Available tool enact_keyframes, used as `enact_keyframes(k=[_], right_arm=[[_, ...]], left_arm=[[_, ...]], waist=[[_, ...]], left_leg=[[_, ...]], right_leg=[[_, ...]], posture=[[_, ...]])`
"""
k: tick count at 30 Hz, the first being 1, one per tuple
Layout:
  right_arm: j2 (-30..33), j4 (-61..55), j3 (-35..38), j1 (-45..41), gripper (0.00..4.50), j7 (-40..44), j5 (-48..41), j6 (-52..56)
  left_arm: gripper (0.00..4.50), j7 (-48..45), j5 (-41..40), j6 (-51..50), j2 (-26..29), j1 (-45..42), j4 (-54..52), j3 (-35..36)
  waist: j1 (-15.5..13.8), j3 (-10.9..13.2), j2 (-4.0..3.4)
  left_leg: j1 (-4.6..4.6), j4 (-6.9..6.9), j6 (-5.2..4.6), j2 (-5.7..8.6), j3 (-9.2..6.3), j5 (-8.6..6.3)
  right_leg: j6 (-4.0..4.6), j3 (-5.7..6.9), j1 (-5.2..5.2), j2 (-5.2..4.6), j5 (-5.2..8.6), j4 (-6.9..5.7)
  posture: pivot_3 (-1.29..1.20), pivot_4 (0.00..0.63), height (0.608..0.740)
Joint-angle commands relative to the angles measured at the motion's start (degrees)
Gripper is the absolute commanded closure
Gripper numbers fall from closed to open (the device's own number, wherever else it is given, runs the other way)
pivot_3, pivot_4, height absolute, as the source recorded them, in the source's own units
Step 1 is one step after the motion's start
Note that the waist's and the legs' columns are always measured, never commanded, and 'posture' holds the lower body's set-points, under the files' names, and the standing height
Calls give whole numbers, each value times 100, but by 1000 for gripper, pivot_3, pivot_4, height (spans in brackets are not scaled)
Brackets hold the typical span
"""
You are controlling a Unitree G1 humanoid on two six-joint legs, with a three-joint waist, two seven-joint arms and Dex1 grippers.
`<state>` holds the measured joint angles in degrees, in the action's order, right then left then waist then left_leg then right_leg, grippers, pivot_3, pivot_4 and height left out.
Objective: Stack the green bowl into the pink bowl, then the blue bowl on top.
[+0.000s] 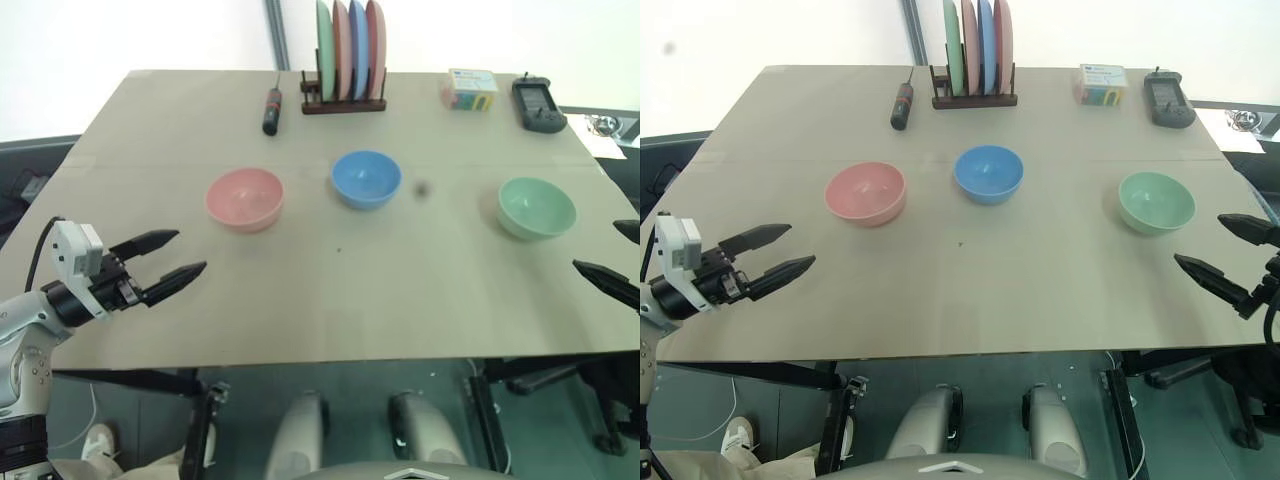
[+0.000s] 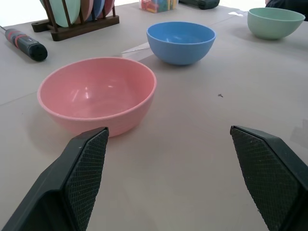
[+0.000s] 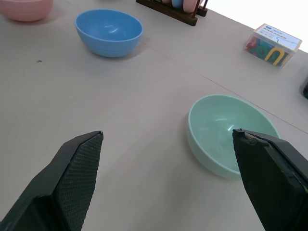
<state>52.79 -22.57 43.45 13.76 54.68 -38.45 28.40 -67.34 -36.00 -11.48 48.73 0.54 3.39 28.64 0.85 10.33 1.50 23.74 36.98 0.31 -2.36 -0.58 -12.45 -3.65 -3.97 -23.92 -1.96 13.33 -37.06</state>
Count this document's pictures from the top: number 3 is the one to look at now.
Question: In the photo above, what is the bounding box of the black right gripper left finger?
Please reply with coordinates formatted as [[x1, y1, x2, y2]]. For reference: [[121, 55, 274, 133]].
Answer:
[[0, 130, 104, 231]]

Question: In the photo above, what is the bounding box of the pink plastic bowl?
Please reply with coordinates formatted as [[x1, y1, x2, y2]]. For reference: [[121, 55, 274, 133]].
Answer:
[[0, 0, 54, 23]]

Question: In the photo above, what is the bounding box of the green plastic bowl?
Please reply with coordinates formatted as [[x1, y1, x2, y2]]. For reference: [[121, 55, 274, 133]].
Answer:
[[187, 94, 281, 180]]

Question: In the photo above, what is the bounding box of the pink plate in rack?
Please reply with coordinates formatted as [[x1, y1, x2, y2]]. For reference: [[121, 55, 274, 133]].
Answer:
[[182, 0, 198, 13]]

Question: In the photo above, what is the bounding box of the dark wooden dish rack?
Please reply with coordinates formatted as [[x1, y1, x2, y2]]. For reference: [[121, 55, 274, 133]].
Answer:
[[136, 0, 209, 27]]

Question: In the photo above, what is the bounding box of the clear box of coloured letters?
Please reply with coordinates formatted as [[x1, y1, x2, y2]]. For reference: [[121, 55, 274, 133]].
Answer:
[[243, 23, 303, 70]]

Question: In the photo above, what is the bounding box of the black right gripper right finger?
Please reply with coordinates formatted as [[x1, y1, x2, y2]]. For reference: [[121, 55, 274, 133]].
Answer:
[[231, 128, 308, 231]]

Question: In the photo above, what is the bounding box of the blue plastic bowl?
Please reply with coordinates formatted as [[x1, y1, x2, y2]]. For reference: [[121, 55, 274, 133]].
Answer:
[[75, 9, 143, 58]]

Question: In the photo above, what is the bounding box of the black object at table edge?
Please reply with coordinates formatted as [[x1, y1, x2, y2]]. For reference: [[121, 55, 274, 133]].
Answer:
[[299, 72, 308, 99]]

